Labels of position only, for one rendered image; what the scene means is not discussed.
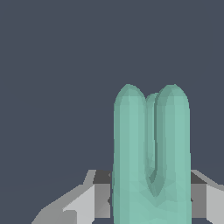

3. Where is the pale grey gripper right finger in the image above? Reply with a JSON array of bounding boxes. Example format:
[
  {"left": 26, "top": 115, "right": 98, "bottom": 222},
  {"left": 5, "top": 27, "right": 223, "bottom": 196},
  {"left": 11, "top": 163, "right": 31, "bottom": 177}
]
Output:
[{"left": 190, "top": 169, "right": 224, "bottom": 224}]

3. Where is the teal rounded lobed object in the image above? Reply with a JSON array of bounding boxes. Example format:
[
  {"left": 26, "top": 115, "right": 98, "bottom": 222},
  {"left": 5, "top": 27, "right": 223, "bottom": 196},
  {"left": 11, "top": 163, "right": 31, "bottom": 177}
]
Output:
[{"left": 111, "top": 83, "right": 193, "bottom": 224}]

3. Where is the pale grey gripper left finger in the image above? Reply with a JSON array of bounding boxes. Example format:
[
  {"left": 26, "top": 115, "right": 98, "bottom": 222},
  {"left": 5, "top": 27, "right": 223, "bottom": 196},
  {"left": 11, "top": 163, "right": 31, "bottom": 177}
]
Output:
[{"left": 31, "top": 169, "right": 114, "bottom": 224}]

